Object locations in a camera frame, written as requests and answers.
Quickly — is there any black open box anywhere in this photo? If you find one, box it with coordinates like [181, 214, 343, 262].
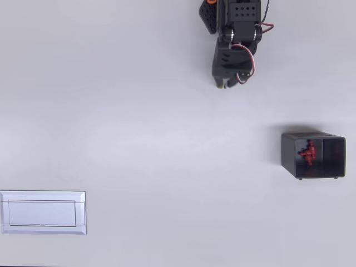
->
[280, 132, 347, 180]

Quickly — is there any black clamp with orange knob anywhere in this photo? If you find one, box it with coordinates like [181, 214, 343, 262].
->
[198, 0, 218, 35]

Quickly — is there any red white black servo cable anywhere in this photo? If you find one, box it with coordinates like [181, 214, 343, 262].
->
[256, 22, 275, 34]
[230, 43, 257, 85]
[261, 0, 271, 23]

